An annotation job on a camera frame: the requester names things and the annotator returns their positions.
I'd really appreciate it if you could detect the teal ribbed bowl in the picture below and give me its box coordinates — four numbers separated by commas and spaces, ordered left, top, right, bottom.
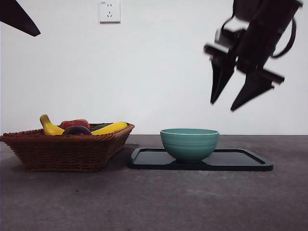
160, 128, 220, 164

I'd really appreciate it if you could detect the dark purple plum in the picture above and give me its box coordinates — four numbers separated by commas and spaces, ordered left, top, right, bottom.
62, 126, 92, 136

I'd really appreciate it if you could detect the black rectangular tray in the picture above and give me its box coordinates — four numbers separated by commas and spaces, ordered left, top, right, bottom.
127, 147, 274, 171

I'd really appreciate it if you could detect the yellow banana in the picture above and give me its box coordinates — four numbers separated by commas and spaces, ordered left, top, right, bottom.
39, 115, 128, 136

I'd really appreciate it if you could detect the red apple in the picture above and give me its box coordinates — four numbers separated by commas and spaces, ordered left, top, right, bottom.
60, 119, 90, 132

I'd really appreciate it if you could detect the green vegetable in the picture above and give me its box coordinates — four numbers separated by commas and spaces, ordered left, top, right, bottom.
90, 123, 108, 132

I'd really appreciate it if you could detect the brown wicker basket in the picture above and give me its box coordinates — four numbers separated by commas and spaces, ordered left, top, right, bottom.
0, 122, 135, 173

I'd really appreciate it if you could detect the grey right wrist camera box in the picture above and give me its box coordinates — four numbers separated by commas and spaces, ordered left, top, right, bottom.
214, 27, 245, 48

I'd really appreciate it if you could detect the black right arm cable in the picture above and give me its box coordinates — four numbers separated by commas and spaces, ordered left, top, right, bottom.
271, 16, 297, 58

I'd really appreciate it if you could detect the white wall socket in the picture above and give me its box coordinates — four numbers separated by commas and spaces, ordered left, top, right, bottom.
99, 0, 121, 24

